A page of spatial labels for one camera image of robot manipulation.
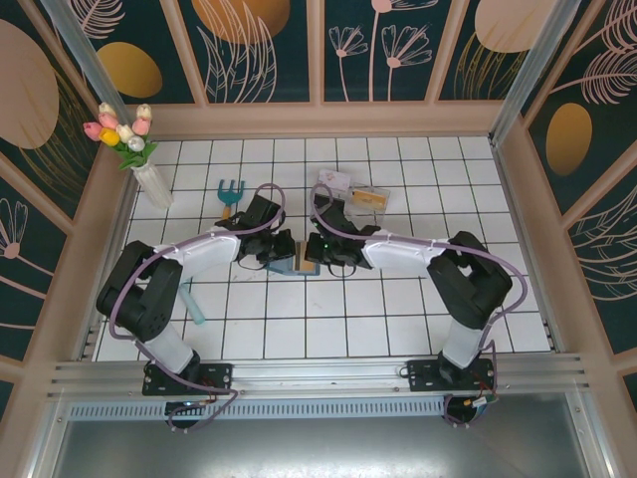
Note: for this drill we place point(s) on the teal leather card holder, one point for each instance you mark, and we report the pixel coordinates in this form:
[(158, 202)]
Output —
[(278, 269)]

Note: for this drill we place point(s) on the gold striped credit card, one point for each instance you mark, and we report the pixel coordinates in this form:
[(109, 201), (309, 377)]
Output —
[(304, 261)]

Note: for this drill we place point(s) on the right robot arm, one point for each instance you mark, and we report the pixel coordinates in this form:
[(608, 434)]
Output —
[(398, 251)]

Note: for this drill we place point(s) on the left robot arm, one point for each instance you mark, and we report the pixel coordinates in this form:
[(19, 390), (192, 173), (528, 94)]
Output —
[(209, 251)]

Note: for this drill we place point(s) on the orange card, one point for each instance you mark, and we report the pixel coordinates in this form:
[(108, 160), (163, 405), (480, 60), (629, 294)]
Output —
[(370, 199)]

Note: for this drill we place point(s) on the white floral print card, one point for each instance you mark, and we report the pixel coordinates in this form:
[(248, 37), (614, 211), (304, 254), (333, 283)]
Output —
[(334, 181)]

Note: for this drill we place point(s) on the light teal plastic tool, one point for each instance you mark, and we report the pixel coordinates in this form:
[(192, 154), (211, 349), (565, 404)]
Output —
[(195, 309)]

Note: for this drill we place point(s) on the white ribbed vase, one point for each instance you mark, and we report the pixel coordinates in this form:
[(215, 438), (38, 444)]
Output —
[(155, 188)]

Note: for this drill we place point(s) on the artificial tulip bouquet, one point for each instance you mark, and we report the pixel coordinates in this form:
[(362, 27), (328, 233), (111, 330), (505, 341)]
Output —
[(122, 137)]

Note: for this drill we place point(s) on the aluminium mounting rail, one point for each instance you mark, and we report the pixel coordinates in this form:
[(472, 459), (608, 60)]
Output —
[(318, 373)]

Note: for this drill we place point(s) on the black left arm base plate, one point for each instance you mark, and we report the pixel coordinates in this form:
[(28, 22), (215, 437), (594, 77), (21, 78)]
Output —
[(214, 376)]

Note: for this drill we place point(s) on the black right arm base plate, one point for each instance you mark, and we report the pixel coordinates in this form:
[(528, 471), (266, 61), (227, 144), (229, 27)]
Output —
[(423, 376)]

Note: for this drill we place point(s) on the aluminium frame post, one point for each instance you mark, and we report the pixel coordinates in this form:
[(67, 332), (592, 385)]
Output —
[(82, 50), (527, 74)]

